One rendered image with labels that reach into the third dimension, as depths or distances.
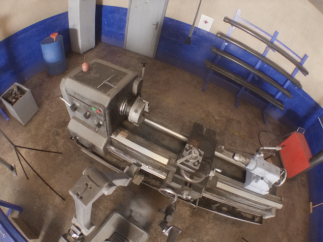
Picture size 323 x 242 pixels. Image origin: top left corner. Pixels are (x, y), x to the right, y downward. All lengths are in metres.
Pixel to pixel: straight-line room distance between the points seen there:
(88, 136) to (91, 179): 1.16
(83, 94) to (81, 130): 0.50
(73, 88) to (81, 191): 1.06
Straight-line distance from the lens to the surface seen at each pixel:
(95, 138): 1.60
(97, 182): 0.50
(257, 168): 1.58
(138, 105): 1.32
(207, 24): 3.82
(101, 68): 1.53
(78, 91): 1.37
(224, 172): 1.86
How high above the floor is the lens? 2.16
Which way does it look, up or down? 50 degrees down
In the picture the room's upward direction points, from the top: 19 degrees clockwise
